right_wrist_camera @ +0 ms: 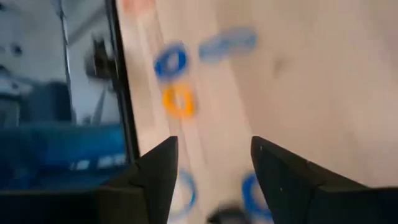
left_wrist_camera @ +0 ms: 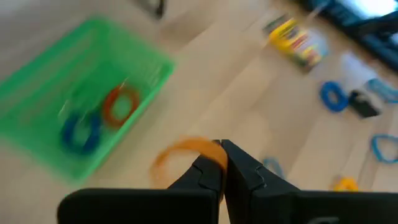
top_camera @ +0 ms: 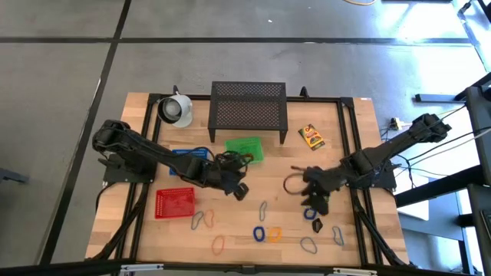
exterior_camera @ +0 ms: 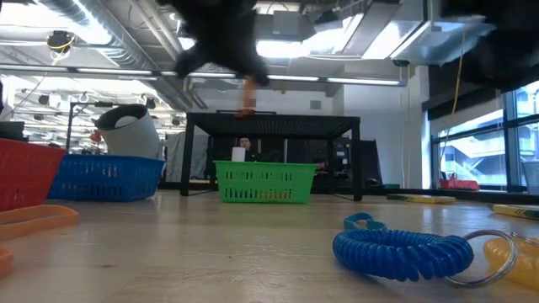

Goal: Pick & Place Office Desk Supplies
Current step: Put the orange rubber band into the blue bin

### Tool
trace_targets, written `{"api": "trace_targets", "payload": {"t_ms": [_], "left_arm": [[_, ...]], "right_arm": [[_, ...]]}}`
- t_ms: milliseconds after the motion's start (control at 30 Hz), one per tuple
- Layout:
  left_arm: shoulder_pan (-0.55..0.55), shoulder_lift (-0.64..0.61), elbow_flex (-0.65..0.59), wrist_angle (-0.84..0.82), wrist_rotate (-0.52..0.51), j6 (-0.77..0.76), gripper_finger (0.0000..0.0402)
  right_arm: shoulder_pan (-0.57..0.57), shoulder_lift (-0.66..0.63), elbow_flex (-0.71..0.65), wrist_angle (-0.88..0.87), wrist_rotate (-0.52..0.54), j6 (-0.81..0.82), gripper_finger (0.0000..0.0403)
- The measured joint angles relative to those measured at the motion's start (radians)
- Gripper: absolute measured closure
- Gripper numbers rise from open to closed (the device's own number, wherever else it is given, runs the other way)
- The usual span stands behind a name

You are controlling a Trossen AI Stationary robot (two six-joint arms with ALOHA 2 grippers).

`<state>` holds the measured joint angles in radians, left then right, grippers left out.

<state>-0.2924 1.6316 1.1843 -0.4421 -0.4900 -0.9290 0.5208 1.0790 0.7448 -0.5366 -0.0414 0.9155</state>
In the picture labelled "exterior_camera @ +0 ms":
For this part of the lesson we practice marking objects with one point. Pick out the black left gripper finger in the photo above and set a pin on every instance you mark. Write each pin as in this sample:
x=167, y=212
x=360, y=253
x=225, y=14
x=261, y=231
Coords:
x=243, y=65
x=257, y=67

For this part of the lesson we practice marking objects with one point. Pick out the yellow green crayon box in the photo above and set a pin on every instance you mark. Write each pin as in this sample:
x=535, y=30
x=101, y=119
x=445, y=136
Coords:
x=421, y=199
x=518, y=211

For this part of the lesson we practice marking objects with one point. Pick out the blue rubber band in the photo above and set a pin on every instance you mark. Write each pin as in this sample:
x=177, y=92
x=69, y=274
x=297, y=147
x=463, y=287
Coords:
x=351, y=223

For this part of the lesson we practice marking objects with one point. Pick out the yellow coil wristband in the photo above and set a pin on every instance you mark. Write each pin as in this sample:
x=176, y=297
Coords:
x=526, y=261

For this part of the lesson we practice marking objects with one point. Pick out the blue coil wristband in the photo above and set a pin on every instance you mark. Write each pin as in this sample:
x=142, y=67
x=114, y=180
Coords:
x=400, y=252

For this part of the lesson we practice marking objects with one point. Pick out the orange rubber band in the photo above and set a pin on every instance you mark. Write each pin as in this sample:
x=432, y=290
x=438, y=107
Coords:
x=5, y=263
x=38, y=227

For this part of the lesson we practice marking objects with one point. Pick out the black mesh shelf riser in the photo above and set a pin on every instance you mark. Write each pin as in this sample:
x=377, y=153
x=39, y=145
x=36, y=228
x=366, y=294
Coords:
x=273, y=125

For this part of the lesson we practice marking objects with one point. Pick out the person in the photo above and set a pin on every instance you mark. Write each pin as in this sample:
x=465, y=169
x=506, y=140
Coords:
x=245, y=144

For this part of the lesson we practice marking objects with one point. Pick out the white rectangular object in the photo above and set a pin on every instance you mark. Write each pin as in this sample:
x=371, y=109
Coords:
x=238, y=154

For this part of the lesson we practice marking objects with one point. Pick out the green plastic basket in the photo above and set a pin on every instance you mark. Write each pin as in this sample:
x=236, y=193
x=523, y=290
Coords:
x=265, y=170

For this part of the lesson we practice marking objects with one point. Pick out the grey hanging cloth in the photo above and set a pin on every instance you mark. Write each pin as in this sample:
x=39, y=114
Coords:
x=177, y=155

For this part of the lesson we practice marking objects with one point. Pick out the white cylindrical cup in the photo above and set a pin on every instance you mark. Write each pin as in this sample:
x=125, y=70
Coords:
x=135, y=139

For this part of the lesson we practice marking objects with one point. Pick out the black cabinet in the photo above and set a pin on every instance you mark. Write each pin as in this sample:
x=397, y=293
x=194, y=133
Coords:
x=370, y=160

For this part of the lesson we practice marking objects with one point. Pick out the red storage bin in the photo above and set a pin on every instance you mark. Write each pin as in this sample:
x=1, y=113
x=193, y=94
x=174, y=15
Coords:
x=459, y=185

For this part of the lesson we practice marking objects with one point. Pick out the black computer mouse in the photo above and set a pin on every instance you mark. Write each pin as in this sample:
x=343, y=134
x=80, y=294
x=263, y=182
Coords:
x=373, y=182

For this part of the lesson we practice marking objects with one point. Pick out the black metal rack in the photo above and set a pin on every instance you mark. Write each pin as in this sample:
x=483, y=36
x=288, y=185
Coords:
x=68, y=126

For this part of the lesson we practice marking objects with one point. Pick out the blue plastic basket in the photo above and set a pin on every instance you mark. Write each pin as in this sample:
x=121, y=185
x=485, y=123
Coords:
x=105, y=177

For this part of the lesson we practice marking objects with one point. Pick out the black computer monitor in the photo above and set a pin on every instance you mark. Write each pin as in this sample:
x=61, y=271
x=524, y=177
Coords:
x=12, y=130

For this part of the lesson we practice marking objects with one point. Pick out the red plastic basket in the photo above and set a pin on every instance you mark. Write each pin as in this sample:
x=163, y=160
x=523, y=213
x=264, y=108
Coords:
x=25, y=172

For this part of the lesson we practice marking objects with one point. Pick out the grey wall vent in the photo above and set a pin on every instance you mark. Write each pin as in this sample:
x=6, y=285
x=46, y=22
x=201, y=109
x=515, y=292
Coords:
x=316, y=104

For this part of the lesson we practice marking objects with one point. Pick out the silver ventilation duct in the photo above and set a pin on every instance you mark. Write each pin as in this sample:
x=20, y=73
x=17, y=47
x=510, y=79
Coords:
x=126, y=50

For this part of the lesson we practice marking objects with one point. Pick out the long fluorescent light rail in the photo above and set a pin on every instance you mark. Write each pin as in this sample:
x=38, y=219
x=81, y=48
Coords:
x=358, y=81

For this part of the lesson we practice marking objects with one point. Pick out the black window frame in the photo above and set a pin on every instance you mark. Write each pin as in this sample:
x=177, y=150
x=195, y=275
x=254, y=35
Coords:
x=510, y=147

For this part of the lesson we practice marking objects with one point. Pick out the black dome security camera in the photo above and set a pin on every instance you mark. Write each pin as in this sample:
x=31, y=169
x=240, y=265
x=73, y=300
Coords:
x=400, y=63

